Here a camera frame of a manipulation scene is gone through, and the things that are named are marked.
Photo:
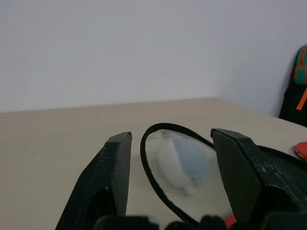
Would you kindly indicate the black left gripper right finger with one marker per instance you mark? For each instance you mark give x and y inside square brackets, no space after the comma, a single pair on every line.
[244,172]

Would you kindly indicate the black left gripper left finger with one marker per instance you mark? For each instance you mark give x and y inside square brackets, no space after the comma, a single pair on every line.
[115,172]

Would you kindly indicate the clear zippered pouch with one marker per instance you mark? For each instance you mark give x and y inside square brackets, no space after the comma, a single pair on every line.
[146,167]

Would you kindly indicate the black fabric bag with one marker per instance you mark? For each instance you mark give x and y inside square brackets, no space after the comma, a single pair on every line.
[291,105]

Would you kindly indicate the teal and orange backpack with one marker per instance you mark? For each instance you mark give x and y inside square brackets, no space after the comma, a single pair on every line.
[301,72]

